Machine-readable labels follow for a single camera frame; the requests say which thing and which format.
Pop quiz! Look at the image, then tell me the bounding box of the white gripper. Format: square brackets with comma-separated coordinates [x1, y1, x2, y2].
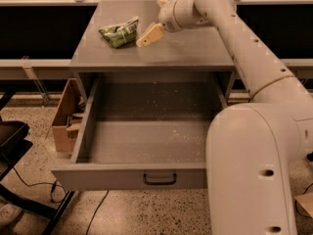
[136, 0, 180, 47]

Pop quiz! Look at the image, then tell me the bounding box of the green jalapeno chip bag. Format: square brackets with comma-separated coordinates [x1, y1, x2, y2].
[98, 17, 139, 48]

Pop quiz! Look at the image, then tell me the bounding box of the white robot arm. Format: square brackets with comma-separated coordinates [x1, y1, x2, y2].
[137, 0, 313, 235]

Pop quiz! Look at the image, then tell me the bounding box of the open grey top drawer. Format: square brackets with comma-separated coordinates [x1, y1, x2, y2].
[52, 72, 224, 191]

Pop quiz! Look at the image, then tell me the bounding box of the grey cabinet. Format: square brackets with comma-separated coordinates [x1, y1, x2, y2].
[69, 0, 235, 107]

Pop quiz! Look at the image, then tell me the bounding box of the cardboard box with scraps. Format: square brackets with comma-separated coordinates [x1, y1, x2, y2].
[52, 78, 85, 153]

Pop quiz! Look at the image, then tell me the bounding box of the cardboard piece right floor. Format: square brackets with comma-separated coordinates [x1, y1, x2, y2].
[294, 192, 313, 218]

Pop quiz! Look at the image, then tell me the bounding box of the white shoe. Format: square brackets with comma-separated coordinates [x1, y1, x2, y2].
[0, 204, 22, 229]

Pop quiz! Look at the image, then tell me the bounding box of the black drawer handle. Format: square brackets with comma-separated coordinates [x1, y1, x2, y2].
[143, 173, 177, 186]

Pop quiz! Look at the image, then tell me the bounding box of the black cable under drawer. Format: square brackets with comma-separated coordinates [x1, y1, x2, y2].
[85, 189, 111, 235]

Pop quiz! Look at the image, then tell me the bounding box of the black cart frame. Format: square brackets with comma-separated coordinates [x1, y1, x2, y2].
[0, 88, 76, 235]

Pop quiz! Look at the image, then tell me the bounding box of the black cable left floor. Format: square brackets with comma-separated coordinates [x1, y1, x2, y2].
[12, 165, 67, 204]

